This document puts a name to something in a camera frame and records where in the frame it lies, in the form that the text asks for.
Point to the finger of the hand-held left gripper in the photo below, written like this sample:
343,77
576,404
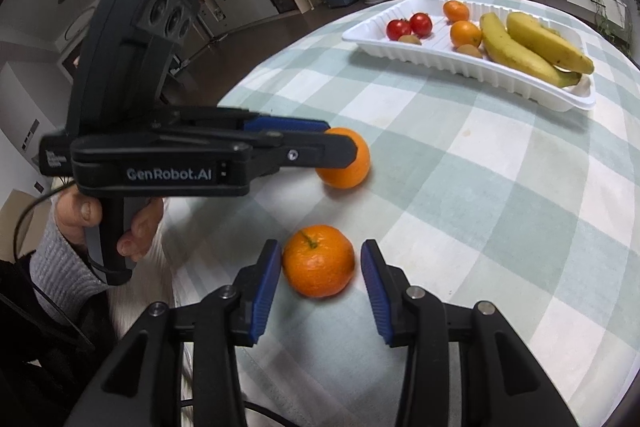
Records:
310,154
290,125

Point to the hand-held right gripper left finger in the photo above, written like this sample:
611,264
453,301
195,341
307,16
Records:
265,292

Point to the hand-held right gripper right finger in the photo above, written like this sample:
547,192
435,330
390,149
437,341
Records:
375,292

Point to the small mandarin orange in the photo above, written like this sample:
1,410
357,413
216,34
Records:
318,261

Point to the red tomato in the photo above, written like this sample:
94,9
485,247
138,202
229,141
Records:
398,29
421,24

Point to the brown kiwi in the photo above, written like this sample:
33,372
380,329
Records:
410,40
470,51

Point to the white plastic tray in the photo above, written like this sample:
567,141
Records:
435,54

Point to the yellow banana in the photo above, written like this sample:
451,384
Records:
547,42
520,54

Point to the person's left forearm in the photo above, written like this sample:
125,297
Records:
60,267

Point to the person's left hand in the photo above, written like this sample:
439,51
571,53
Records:
142,227

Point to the green white checked tablecloth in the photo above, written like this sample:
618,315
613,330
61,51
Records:
475,187

